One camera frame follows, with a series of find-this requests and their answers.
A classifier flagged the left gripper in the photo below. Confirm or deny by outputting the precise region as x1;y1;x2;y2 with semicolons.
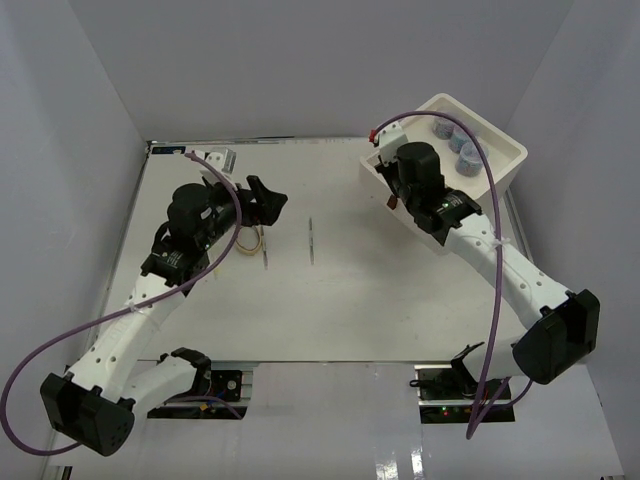
199;176;288;250

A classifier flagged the paper clip jar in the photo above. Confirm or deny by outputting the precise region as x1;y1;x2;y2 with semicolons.
432;116;456;140
455;142;484;177
448;126;471;153

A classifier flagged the light green pen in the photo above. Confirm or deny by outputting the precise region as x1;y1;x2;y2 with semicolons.
308;217;315;265

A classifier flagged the white drawer storage box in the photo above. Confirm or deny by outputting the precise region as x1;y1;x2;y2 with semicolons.
384;92;529;256

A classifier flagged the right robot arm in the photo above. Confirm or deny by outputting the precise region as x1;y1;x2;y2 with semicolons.
375;142;600;399

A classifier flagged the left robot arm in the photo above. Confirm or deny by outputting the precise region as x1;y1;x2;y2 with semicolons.
40;175;288;456

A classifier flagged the white barrel pen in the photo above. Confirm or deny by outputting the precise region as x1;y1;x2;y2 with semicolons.
260;226;269;271

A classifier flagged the beige masking tape roll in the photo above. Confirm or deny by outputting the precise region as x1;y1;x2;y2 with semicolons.
235;226;263;256

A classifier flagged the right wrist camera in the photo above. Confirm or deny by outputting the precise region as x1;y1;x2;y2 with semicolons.
369;121;408;165

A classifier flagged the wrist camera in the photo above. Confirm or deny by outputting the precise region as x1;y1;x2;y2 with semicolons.
369;121;408;165
194;147;237;183

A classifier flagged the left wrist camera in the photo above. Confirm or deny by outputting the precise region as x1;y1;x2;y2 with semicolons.
194;147;237;183

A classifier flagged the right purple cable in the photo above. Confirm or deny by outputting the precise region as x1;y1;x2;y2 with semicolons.
379;112;531;440

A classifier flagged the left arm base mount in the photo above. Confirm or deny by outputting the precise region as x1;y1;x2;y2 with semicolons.
147;347;257;420

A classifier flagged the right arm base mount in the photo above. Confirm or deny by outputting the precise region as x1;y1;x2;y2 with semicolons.
409;342;516;425

